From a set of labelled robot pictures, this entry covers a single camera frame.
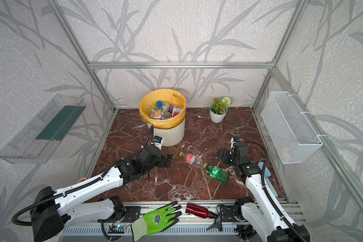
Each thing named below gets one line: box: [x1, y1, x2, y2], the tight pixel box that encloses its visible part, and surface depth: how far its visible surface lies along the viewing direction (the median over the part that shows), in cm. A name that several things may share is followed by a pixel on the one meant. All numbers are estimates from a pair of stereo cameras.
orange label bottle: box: [150, 109, 165, 120], surface depth 84 cm
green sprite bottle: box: [203, 163, 230, 184], surface depth 86 cm
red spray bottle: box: [185, 202, 218, 219], surface depth 73 cm
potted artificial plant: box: [209, 96, 232, 124], surface depth 106 cm
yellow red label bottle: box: [171, 105, 184, 117], surface depth 86 cm
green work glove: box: [131, 200, 183, 242], surface depth 72 cm
